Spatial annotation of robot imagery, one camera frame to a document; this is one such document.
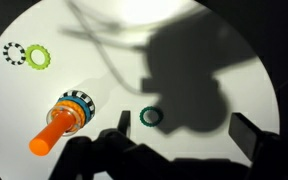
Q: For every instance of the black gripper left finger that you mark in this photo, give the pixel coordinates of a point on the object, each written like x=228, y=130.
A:
x=94, y=156

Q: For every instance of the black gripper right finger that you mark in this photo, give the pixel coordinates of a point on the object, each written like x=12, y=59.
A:
x=270, y=156

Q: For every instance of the orange stacking peg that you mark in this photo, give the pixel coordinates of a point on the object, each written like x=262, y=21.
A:
x=49, y=136

